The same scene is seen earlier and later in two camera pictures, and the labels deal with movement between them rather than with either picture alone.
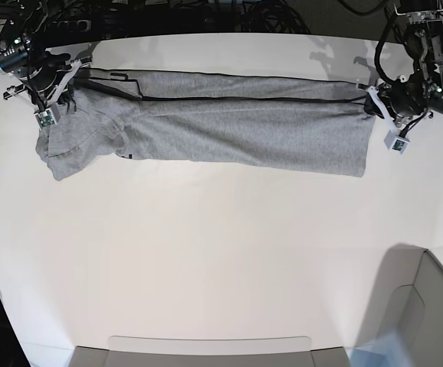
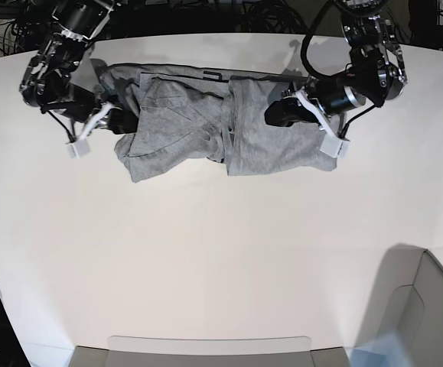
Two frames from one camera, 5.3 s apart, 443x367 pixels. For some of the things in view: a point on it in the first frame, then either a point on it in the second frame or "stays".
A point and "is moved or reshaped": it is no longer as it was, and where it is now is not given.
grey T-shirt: x=305 y=125 is moved or reshaped
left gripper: x=47 y=79 to x=90 y=108
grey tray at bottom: x=209 y=351 stays
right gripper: x=399 y=101 to x=328 y=98
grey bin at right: x=418 y=303 stays
